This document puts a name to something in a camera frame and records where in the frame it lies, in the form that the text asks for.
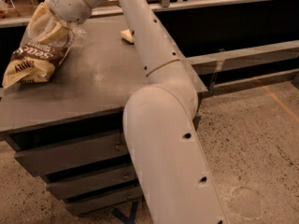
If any clear plastic water bottle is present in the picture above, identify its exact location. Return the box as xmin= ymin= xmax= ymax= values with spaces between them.
xmin=51 ymin=27 xmax=88 ymax=48

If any top grey drawer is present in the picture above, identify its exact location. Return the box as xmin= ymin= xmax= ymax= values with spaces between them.
xmin=15 ymin=130 xmax=128 ymax=176

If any middle grey drawer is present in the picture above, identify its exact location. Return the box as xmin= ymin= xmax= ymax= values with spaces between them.
xmin=46 ymin=164 xmax=136 ymax=200

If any grey metal railing frame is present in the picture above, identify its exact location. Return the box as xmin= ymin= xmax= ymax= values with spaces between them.
xmin=7 ymin=0 xmax=298 ymax=98

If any brown chip bag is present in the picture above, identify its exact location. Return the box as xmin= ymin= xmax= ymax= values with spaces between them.
xmin=2 ymin=32 xmax=74 ymax=89

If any grey drawer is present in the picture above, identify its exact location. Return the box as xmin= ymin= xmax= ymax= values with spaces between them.
xmin=46 ymin=164 xmax=136 ymax=200
xmin=15 ymin=130 xmax=128 ymax=176
xmin=65 ymin=185 xmax=143 ymax=216

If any yellow sponge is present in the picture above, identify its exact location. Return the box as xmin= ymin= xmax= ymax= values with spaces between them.
xmin=121 ymin=29 xmax=134 ymax=44

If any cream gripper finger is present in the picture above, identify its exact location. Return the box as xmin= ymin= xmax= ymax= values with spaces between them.
xmin=37 ymin=24 xmax=69 ymax=44
xmin=27 ymin=0 xmax=51 ymax=41

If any bottom grey drawer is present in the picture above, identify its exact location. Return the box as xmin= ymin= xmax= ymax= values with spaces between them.
xmin=65 ymin=185 xmax=143 ymax=216

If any grey drawer cabinet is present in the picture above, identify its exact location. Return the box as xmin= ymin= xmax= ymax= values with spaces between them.
xmin=0 ymin=14 xmax=208 ymax=217

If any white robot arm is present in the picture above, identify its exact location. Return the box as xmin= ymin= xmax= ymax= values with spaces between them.
xmin=28 ymin=0 xmax=229 ymax=224

